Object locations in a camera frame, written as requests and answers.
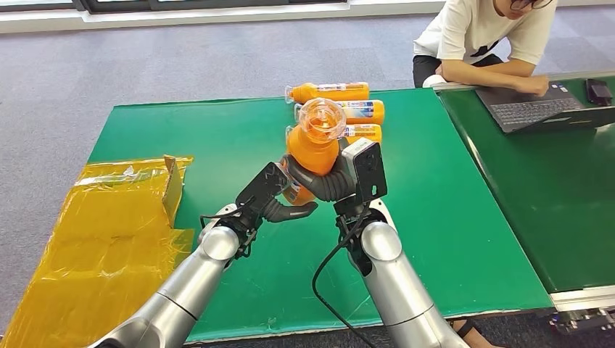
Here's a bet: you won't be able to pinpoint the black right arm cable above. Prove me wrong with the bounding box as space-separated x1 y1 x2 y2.
311 204 381 348

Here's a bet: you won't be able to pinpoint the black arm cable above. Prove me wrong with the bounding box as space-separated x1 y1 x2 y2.
199 204 251 231
311 204 381 348

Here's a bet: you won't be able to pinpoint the black eyeglasses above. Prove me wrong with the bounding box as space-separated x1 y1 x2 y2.
510 0 553 12

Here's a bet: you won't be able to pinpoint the yellow film wrapped cardboard box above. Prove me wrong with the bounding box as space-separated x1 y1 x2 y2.
2 154 196 348

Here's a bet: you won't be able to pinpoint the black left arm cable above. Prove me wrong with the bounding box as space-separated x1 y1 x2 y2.
199 204 251 231

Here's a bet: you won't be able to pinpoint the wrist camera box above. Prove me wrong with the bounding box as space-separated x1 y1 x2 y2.
234 162 291 218
342 138 389 207

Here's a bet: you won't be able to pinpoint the person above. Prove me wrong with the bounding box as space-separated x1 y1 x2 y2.
412 0 559 98

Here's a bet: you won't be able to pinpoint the black conveyor base part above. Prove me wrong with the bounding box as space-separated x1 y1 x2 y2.
548 308 615 336

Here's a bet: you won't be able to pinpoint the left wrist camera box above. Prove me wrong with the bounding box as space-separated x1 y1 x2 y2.
234 162 291 218

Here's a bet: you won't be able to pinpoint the orange bottle with clear cap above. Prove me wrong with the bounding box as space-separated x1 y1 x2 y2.
284 81 371 104
285 123 384 145
294 99 386 126
280 98 347 207

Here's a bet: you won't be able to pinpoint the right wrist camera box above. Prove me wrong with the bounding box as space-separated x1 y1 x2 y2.
342 138 389 207

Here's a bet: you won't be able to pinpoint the person's foot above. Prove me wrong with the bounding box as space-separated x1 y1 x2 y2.
451 319 503 348

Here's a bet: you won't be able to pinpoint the dark grey laptop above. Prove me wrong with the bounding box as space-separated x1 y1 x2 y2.
475 82 615 134

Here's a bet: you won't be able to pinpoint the green conveyor table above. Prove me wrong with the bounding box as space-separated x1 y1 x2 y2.
432 70 615 313

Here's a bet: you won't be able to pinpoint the small black device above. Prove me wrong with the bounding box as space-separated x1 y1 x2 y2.
585 78 614 107

